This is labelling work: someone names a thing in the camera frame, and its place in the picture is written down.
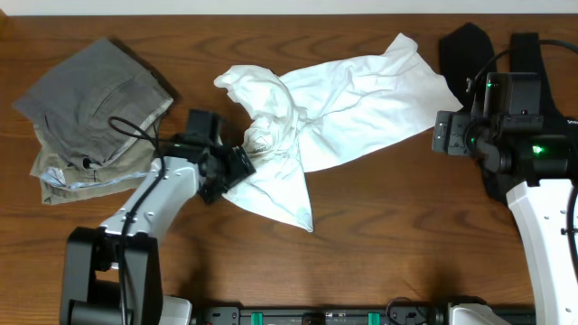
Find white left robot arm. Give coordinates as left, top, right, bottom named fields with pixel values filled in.
left=60, top=140, right=256, bottom=325

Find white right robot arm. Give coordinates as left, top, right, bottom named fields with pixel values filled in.
left=432, top=72, right=577, bottom=324

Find black garment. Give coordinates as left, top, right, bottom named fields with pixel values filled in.
left=439, top=23, right=577, bottom=202

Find beige folded shorts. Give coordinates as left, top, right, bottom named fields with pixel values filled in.
left=30, top=125, right=155, bottom=205

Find grey folded trousers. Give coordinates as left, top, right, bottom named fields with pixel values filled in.
left=14, top=38, right=173, bottom=169

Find white t-shirt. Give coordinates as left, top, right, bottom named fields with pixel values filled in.
left=214, top=34, right=461, bottom=232

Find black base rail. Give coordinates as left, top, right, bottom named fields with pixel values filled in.
left=190, top=302, right=537, bottom=325

